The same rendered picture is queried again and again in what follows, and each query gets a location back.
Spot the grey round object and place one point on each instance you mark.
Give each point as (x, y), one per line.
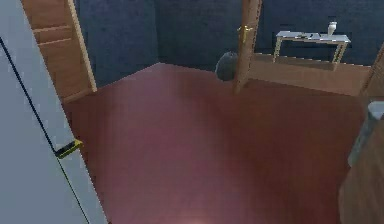
(227, 66)

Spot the white side table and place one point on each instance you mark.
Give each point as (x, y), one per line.
(311, 37)

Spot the white room door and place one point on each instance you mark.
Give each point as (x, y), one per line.
(30, 140)

